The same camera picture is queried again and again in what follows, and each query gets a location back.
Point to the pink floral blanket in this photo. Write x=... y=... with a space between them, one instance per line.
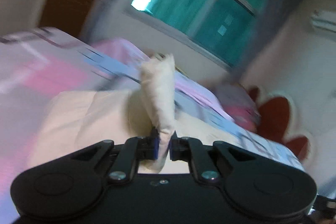
x=122 y=57

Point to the cream quilted comforter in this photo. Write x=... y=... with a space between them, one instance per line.
x=76 y=120

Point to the white air conditioner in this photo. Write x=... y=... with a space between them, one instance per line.
x=323 y=20

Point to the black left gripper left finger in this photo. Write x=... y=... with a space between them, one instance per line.
x=118 y=163

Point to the grey right curtain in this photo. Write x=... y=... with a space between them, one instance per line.
x=269 y=22

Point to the grey pink pillow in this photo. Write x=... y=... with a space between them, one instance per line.
x=236 y=102

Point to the patterned grey pink bedsheet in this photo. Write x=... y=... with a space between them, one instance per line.
x=35 y=67

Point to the red flower-shaped headboard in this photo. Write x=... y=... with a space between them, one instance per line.
x=279 y=122

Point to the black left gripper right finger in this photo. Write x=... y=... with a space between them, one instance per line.
x=209 y=164

